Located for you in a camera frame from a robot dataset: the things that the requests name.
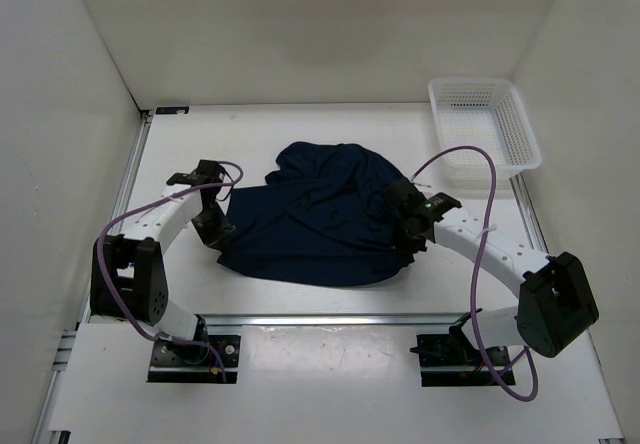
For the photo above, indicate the aluminium table edge rail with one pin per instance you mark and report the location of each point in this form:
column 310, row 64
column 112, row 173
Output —
column 325, row 320

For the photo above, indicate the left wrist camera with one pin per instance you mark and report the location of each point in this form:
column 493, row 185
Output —
column 206, row 172

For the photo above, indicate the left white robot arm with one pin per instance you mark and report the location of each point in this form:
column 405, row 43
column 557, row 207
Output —
column 129, row 280

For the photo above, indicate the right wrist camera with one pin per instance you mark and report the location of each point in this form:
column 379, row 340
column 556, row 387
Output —
column 406, row 202

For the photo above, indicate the blue label sticker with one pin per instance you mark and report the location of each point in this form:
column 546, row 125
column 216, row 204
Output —
column 172, row 110

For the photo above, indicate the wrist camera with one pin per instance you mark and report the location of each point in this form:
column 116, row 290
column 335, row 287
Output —
column 206, row 172
column 406, row 202

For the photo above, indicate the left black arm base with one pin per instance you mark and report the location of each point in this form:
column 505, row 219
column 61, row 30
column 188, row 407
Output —
column 172, row 363

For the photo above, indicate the navy blue shorts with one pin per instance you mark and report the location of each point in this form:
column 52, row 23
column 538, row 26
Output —
column 319, row 219

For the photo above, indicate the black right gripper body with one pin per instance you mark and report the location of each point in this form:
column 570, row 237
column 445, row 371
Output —
column 407, row 242

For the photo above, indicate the white perforated plastic basket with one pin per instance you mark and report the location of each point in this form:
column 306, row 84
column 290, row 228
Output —
column 487, row 113

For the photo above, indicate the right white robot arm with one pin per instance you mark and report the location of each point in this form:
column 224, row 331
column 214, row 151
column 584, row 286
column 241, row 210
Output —
column 555, row 301

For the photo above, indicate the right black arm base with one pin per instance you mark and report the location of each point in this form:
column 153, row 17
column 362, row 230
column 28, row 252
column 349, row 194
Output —
column 450, row 360

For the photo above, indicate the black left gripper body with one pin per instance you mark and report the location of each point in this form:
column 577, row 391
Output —
column 212, row 226

